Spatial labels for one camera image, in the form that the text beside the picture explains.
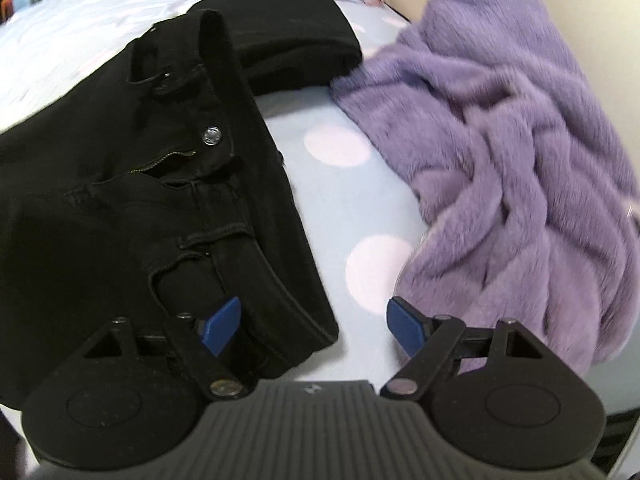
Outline cream headboard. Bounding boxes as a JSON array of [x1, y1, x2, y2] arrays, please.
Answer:
[[367, 0, 640, 133]]

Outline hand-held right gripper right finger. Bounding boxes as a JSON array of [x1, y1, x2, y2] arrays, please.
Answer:
[[379, 296, 546, 401]]

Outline purple fluffy garment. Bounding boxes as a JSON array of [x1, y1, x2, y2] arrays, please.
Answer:
[[330, 0, 640, 375]]

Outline polka dot bed sheet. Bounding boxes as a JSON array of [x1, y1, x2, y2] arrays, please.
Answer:
[[0, 0, 501, 411]]

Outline black jeans pants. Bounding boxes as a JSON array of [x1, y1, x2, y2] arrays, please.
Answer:
[[0, 0, 363, 411]]

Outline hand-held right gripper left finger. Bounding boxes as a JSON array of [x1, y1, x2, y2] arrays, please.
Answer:
[[82, 296, 249, 401]]

